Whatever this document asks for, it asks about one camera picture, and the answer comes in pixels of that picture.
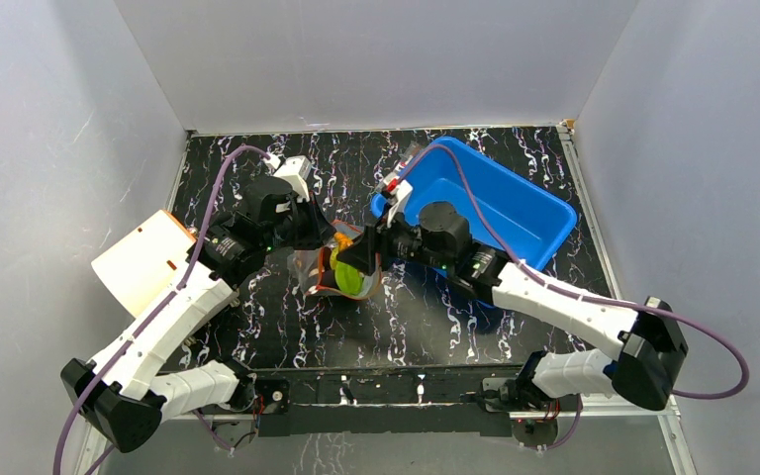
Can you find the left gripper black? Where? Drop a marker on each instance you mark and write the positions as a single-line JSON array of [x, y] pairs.
[[320, 229]]

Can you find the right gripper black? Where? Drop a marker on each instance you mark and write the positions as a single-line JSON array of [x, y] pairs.
[[375, 238]]

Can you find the clear zip bag orange zipper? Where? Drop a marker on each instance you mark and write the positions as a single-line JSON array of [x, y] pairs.
[[313, 268]]

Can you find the orange toy food piece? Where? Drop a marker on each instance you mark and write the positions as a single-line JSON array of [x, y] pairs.
[[342, 240]]

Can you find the blue plastic bin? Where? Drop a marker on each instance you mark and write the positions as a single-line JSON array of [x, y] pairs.
[[502, 208]]

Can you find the green toy leaf vegetable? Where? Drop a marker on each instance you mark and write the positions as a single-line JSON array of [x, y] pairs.
[[348, 279]]

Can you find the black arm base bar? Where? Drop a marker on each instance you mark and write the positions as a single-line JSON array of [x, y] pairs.
[[386, 400]]

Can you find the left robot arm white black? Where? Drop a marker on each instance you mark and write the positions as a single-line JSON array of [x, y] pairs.
[[172, 282]]

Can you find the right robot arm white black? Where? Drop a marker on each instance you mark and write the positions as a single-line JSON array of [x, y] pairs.
[[636, 352]]

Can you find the black marbled table mat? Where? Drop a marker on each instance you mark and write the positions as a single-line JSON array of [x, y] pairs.
[[414, 318]]

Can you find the small clear marker box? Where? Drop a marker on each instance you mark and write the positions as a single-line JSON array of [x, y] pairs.
[[404, 158]]

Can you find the white paper towel roll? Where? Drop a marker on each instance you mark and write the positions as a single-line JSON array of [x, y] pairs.
[[137, 267]]

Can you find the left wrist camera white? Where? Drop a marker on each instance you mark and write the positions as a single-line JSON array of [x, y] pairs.
[[295, 170]]

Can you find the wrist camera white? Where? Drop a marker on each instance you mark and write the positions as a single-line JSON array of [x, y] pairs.
[[295, 170], [397, 194]]

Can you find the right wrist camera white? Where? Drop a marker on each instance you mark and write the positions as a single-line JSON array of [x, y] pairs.
[[397, 194]]

